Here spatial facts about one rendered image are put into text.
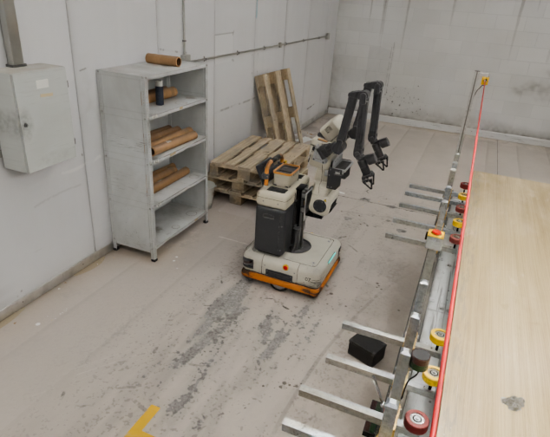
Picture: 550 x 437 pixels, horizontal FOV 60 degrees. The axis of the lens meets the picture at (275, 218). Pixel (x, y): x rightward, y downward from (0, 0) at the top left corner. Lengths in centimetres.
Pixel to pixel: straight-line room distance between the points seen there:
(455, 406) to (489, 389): 18
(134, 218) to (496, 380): 304
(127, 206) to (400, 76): 648
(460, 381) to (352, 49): 811
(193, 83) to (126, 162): 102
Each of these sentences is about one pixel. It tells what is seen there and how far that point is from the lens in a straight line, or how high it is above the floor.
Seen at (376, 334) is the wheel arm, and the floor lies 82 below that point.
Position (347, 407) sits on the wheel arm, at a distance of 182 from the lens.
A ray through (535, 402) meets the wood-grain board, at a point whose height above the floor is 90.
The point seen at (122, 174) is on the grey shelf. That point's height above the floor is 75.
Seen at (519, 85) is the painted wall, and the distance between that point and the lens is 934.
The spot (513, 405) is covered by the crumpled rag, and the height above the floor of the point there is 91.
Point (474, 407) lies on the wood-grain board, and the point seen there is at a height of 90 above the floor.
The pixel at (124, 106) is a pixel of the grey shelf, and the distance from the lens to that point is 384.
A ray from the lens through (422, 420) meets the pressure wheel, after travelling 179.
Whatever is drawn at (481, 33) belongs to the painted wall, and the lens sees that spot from 925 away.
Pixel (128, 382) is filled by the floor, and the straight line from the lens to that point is 313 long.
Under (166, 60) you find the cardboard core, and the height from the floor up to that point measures 160.
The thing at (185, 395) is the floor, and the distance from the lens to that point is 301.
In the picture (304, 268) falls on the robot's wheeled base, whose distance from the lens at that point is 365.
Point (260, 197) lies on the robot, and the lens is 356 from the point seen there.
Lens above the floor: 217
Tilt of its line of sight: 26 degrees down
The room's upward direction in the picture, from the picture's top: 4 degrees clockwise
